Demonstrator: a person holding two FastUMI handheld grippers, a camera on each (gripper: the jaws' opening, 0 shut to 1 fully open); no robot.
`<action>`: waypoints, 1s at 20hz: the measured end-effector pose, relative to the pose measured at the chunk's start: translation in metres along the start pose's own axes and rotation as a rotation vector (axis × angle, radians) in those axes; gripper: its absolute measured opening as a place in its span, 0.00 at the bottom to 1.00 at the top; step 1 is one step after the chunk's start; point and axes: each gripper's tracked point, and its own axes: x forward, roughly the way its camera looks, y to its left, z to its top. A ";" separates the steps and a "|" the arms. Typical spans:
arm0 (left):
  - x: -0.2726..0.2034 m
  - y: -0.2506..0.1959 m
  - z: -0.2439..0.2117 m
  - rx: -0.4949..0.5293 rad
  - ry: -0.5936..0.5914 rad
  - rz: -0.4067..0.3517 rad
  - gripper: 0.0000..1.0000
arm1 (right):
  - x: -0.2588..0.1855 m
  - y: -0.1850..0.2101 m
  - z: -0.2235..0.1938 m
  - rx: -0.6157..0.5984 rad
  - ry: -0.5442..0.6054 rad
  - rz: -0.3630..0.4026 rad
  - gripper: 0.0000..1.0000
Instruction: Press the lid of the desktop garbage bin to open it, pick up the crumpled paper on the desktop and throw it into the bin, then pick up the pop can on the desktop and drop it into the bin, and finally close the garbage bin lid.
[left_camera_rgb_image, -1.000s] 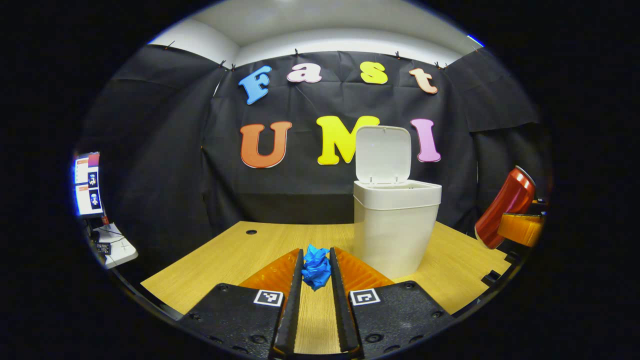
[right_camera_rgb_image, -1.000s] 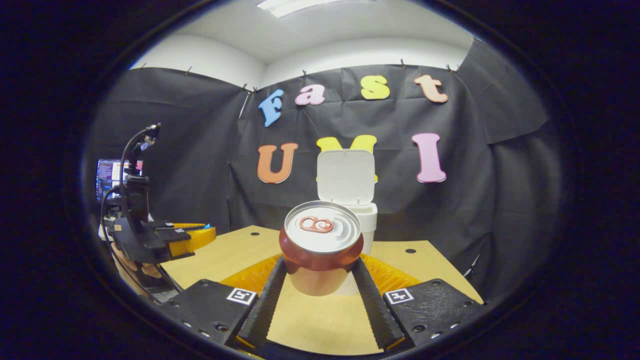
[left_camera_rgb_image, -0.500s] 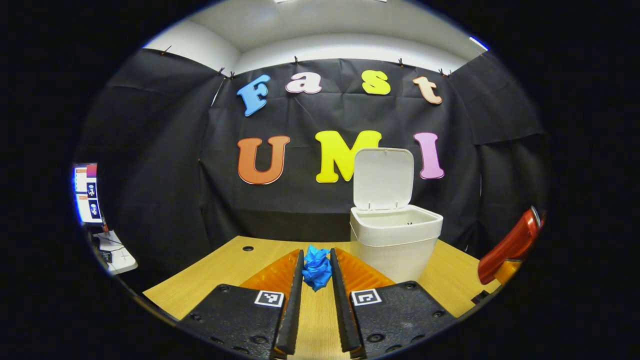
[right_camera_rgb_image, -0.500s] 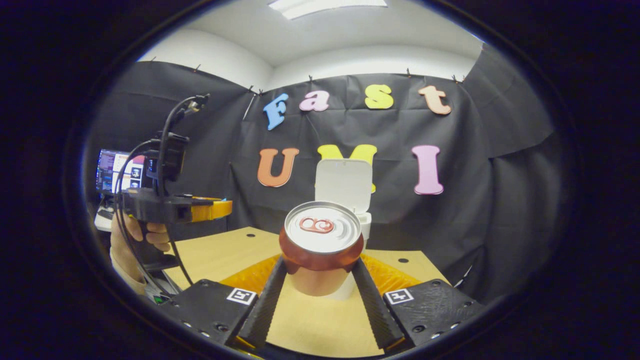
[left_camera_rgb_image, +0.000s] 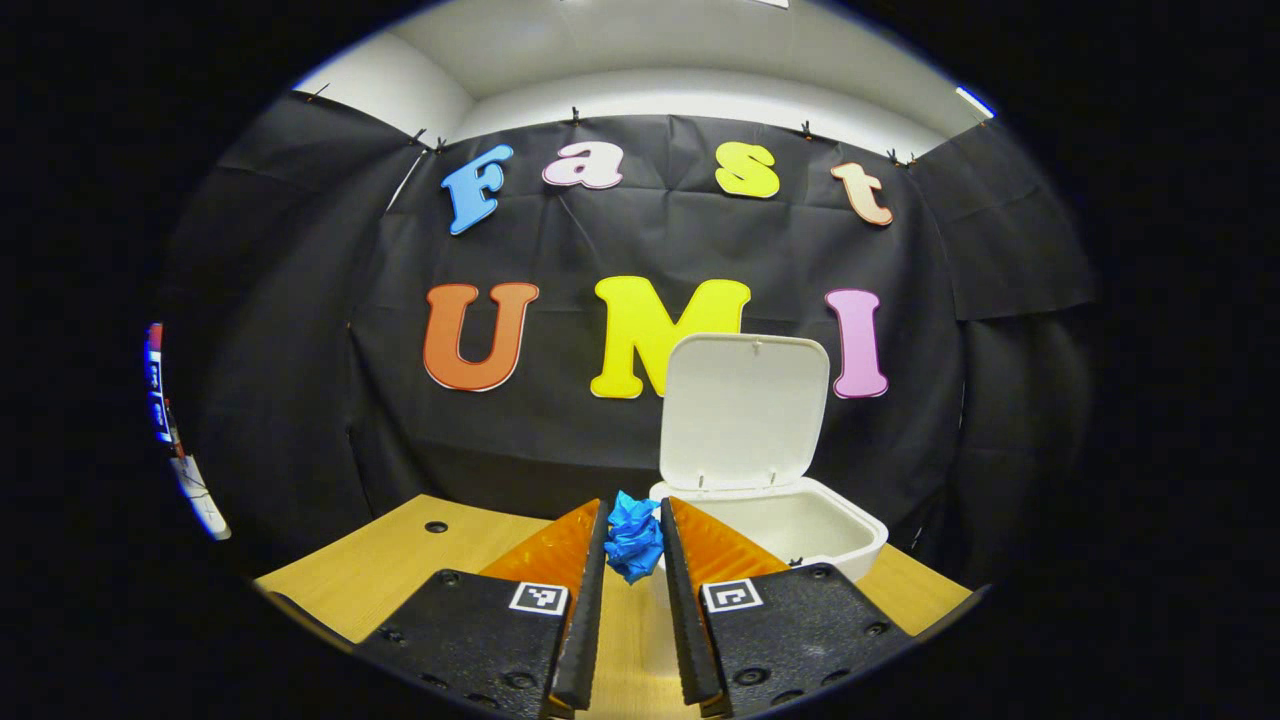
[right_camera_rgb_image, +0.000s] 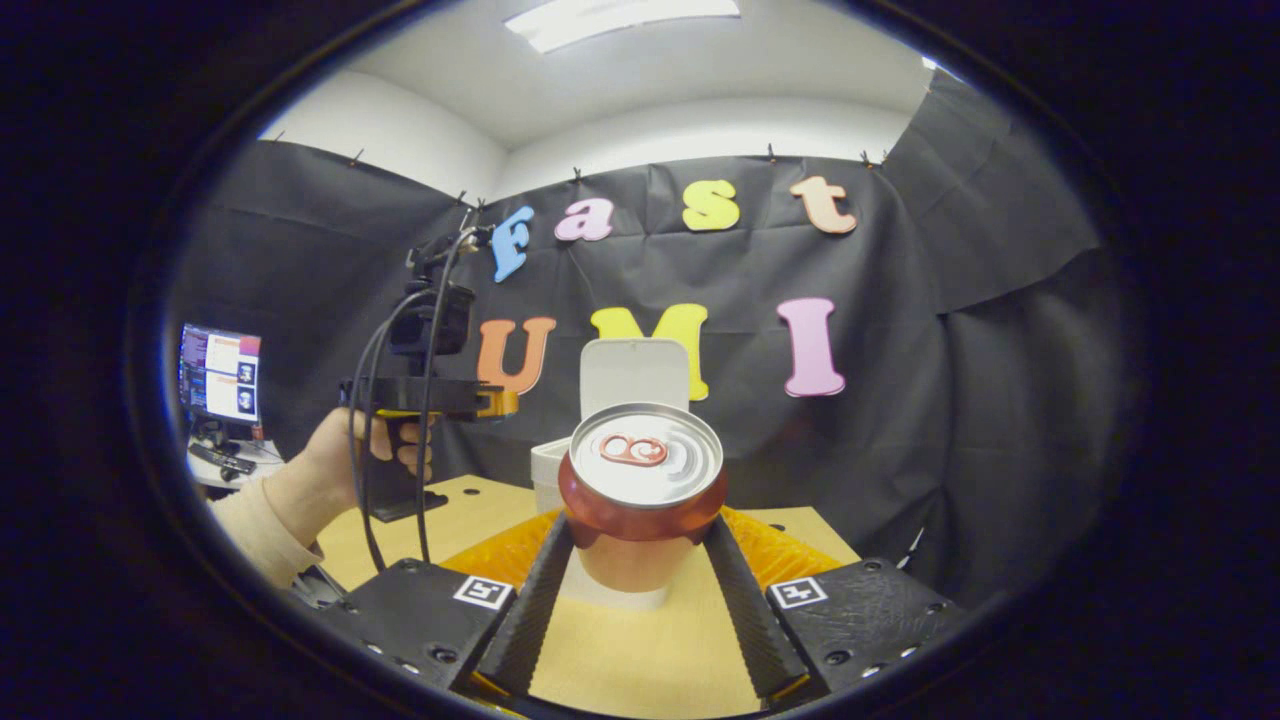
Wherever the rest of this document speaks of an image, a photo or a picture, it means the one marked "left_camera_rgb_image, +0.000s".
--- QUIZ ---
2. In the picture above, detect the black backdrop cloth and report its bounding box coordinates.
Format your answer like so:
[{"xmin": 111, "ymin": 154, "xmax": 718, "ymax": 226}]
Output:
[{"xmin": 165, "ymin": 90, "xmax": 1101, "ymax": 571}]

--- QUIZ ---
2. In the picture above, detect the wooden desktop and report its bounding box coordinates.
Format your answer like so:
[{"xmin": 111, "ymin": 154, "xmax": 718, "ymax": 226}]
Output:
[{"xmin": 255, "ymin": 493, "xmax": 976, "ymax": 720}]

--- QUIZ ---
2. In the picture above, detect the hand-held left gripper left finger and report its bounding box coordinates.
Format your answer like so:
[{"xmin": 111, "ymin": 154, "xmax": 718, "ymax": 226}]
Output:
[{"xmin": 355, "ymin": 498, "xmax": 611, "ymax": 720}]

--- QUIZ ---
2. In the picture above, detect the blue paper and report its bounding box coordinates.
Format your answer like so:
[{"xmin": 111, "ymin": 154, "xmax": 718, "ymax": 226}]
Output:
[{"xmin": 605, "ymin": 490, "xmax": 666, "ymax": 586}]

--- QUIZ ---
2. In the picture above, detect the computer monitor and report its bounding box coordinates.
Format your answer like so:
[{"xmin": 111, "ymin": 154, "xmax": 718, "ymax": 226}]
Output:
[{"xmin": 144, "ymin": 322, "xmax": 179, "ymax": 446}]

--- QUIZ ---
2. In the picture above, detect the white desktop garbage bin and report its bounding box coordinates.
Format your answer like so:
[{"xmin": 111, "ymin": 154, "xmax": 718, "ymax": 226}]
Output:
[{"xmin": 645, "ymin": 332, "xmax": 890, "ymax": 681}]

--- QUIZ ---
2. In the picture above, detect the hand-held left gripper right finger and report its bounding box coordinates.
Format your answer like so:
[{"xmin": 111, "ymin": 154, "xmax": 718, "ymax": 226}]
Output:
[{"xmin": 659, "ymin": 496, "xmax": 916, "ymax": 719}]

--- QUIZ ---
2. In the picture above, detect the white side table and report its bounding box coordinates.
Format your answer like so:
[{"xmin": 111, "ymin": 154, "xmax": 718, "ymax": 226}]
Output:
[{"xmin": 168, "ymin": 455, "xmax": 233, "ymax": 542}]

